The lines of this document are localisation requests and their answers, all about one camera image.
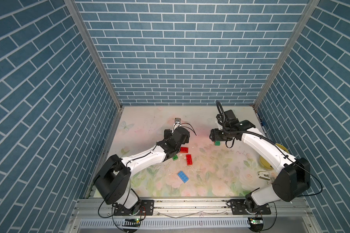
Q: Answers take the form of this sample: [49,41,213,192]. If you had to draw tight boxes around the red lego brick horizontal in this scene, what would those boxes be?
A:
[180,147,189,153]

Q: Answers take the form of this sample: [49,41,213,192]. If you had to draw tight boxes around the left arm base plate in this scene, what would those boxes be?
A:
[113,200,154,216]

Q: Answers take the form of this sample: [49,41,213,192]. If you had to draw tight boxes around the long blue lego brick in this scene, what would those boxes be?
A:
[178,171,189,183]

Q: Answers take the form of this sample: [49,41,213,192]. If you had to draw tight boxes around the white clip on table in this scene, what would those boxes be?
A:
[258,171,271,181]

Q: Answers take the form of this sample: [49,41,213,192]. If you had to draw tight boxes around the aluminium front rail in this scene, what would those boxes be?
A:
[71,197,313,220]

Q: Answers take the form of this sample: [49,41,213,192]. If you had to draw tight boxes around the yellow cup with markers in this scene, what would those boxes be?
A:
[259,143,289,171]

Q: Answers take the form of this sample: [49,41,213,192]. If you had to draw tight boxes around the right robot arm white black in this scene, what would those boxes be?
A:
[210,101,311,214]

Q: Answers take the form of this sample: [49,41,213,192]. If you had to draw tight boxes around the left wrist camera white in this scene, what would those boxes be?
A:
[173,117,181,130]

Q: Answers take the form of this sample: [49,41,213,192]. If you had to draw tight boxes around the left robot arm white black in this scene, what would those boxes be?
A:
[93,126,190,214]

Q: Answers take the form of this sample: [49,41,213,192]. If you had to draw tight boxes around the red lego brick vertical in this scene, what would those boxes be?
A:
[186,154,193,166]

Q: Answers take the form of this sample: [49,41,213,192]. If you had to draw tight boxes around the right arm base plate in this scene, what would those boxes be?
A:
[226,199,271,215]

